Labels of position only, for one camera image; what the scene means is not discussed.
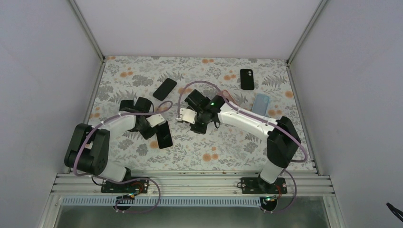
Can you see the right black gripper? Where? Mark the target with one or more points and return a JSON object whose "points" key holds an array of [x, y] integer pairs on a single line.
{"points": [[201, 130]]}

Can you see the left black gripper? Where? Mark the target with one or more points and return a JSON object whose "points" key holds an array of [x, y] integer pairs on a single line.
{"points": [[147, 135]]}

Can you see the phone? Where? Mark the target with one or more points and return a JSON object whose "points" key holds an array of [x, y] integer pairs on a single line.
{"points": [[164, 137], [164, 89]]}

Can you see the blue smartphone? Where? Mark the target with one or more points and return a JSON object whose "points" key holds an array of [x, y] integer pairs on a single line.
{"points": [[127, 106]]}

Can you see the light blue phone case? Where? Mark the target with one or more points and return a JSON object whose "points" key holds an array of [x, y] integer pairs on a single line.
{"points": [[261, 105]]}

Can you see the pink phone case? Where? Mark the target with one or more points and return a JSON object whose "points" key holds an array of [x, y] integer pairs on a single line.
{"points": [[227, 95]]}

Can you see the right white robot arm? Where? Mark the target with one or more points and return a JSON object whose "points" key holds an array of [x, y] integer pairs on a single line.
{"points": [[279, 134]]}

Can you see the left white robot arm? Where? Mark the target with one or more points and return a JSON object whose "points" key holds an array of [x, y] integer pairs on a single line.
{"points": [[88, 151]]}

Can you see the floral patterned mat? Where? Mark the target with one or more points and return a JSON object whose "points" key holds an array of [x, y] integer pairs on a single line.
{"points": [[225, 148]]}

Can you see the black object at corner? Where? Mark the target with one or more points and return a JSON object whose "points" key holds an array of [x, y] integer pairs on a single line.
{"points": [[398, 213]]}

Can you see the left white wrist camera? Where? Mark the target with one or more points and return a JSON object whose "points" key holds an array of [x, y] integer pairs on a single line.
{"points": [[155, 120]]}

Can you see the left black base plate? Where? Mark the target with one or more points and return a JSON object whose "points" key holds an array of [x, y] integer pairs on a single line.
{"points": [[134, 187]]}

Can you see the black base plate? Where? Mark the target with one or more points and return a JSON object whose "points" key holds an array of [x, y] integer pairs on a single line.
{"points": [[257, 185], [134, 187]]}

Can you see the aluminium rail frame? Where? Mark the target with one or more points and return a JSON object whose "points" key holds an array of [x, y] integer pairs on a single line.
{"points": [[175, 183]]}

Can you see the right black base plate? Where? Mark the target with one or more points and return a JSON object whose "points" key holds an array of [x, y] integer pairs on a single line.
{"points": [[257, 185]]}

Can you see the perforated cable duct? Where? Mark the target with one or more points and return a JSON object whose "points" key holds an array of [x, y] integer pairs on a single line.
{"points": [[164, 201]]}

